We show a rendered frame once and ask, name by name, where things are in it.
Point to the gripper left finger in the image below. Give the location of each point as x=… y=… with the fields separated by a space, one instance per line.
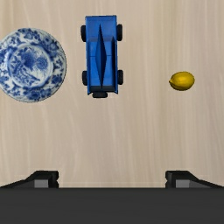
x=43 y=178

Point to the yellow lemon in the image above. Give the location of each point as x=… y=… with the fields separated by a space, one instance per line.
x=182 y=80

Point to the blue and white plate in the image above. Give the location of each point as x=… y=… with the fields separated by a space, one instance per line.
x=30 y=64

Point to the blue toy car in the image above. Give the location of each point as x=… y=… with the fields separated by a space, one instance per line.
x=102 y=55

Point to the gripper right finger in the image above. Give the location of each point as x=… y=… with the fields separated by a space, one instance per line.
x=180 y=178

